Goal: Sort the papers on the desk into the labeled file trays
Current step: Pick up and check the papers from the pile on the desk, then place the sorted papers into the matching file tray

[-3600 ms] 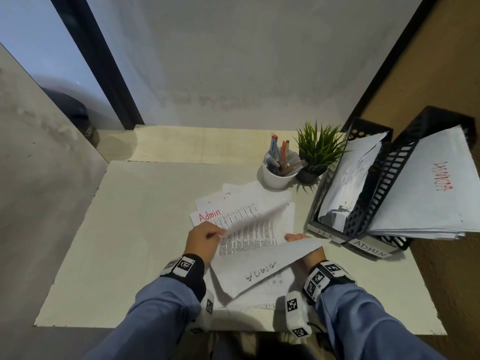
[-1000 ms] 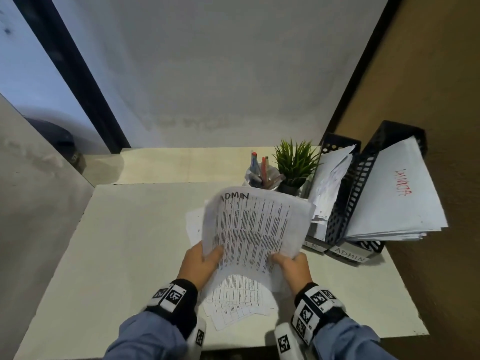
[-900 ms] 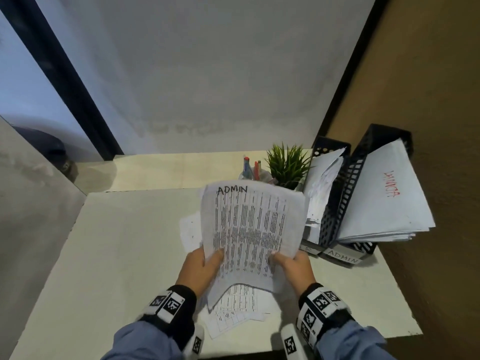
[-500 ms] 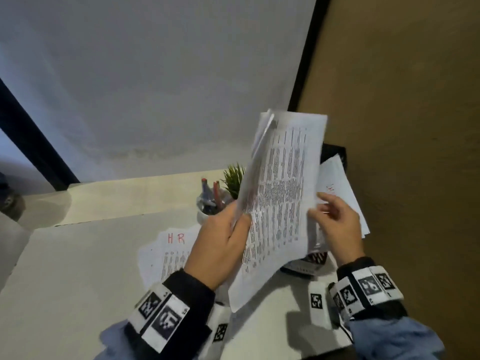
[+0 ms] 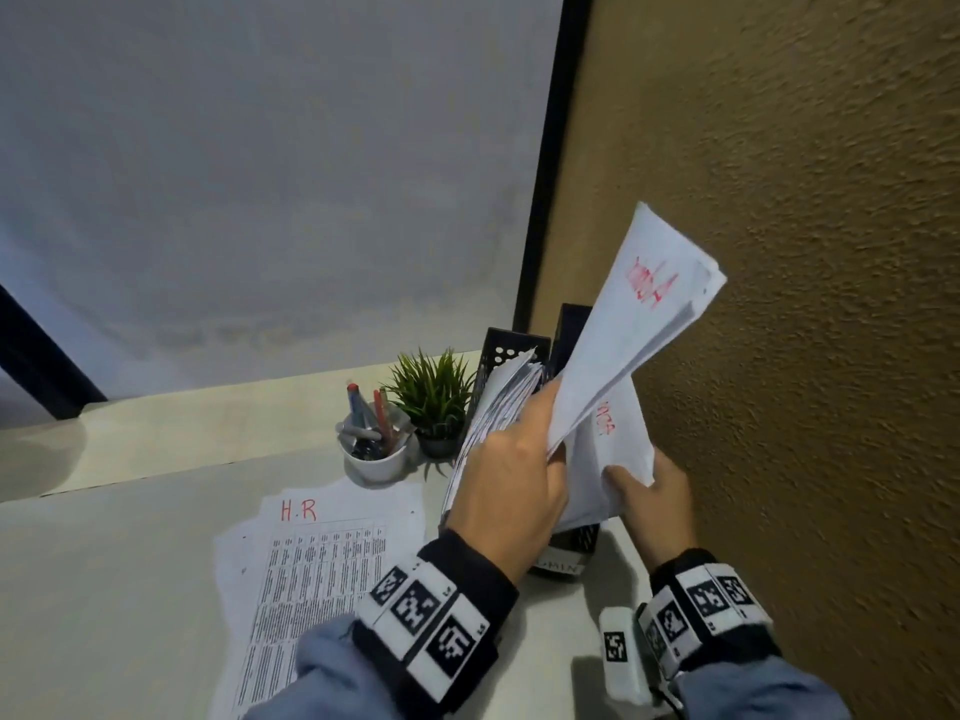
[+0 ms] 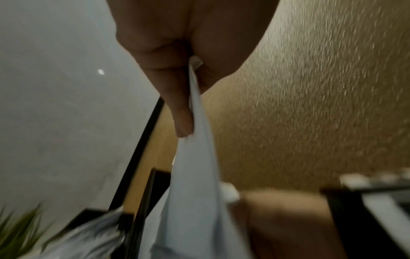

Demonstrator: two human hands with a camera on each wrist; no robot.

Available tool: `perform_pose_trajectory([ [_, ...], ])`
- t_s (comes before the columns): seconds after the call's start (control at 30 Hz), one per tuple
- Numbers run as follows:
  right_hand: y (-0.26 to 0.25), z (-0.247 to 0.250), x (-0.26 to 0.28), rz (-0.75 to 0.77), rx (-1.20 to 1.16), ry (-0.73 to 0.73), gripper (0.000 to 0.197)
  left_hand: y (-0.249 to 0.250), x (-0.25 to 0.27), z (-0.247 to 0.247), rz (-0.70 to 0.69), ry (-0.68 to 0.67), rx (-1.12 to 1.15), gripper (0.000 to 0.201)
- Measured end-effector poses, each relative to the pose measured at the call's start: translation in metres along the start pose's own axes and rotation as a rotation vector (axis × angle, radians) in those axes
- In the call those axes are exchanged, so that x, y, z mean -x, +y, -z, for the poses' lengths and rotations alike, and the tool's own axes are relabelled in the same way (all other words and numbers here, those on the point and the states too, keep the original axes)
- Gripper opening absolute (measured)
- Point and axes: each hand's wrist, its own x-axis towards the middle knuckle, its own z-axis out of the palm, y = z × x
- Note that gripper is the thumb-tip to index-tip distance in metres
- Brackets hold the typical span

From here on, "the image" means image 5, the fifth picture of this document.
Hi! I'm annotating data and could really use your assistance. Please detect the person's left hand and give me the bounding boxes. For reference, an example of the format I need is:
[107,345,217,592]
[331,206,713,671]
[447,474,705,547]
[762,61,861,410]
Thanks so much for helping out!
[446,378,569,586]

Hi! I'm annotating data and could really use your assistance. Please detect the person's right hand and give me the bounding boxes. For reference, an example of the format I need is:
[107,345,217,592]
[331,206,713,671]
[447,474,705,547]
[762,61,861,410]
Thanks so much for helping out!
[603,445,699,571]

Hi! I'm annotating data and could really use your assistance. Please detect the bundle of white papers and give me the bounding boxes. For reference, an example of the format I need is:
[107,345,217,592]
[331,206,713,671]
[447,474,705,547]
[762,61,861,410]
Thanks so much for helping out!
[442,350,545,518]
[554,378,658,533]

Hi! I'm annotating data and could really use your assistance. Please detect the black ADMIN file holder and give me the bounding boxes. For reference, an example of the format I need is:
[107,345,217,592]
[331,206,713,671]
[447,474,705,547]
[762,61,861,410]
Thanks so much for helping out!
[438,303,601,582]

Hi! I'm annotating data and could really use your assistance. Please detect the sheaf of printed papers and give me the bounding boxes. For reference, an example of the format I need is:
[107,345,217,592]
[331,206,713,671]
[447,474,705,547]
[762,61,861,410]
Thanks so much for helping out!
[545,201,727,455]

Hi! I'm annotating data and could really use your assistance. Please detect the pile of printed papers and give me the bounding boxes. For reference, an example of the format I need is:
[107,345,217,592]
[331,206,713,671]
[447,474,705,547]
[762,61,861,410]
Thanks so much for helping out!
[209,479,427,720]

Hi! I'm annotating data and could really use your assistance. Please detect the person's right forearm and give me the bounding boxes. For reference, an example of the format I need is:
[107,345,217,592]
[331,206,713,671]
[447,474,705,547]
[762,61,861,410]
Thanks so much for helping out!
[674,655,853,720]

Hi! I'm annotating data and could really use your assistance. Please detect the person's left forearm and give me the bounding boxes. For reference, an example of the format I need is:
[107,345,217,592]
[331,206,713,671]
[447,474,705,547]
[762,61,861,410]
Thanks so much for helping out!
[243,614,399,720]

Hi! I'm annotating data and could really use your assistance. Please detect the green plant in black pot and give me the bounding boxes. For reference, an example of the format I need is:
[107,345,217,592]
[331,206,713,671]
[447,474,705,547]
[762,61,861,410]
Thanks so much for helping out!
[382,348,478,462]

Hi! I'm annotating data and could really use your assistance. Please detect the white pen cup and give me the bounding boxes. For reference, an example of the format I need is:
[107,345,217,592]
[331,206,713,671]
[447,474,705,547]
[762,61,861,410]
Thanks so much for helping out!
[335,400,418,485]

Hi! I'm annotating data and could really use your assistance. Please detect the black left wrist band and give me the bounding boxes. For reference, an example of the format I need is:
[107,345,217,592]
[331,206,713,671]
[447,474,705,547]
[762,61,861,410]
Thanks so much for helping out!
[352,528,520,717]

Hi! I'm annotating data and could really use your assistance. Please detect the light wooden ledge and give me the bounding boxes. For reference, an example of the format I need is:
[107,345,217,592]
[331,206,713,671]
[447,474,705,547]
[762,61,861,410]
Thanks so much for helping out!
[0,351,481,503]

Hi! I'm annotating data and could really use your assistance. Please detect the black edge trim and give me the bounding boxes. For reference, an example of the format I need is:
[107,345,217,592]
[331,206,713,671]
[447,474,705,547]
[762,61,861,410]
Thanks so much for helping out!
[512,0,595,335]

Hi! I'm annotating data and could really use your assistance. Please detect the white table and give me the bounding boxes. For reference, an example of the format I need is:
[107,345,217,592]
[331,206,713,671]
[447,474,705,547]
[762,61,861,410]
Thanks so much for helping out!
[0,441,654,720]

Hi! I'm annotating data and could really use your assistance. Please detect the frosted window glass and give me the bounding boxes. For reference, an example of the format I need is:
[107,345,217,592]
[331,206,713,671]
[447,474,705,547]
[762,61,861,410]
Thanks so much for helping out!
[0,366,58,432]

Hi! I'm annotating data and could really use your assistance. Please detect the black window frame post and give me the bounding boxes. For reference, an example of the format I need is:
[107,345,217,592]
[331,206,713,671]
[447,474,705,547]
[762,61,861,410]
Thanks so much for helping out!
[0,284,106,421]

